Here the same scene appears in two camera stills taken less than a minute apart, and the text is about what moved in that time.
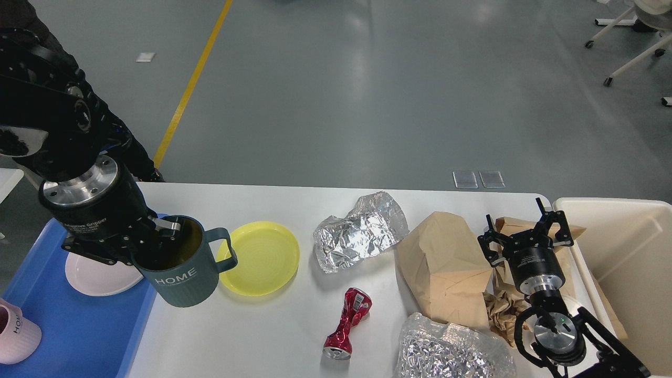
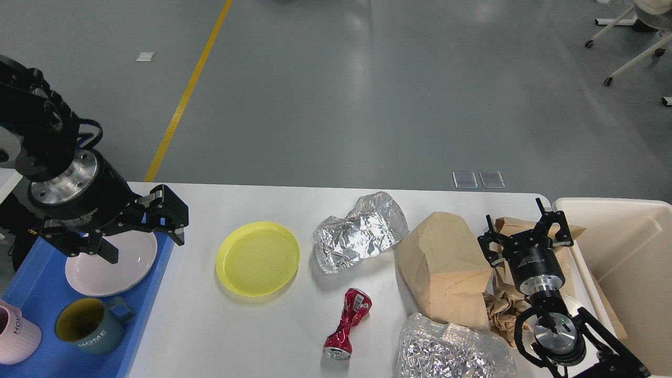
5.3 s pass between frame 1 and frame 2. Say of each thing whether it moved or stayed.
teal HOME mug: moved
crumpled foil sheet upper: stayed
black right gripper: stayed
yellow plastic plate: stayed
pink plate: stayed
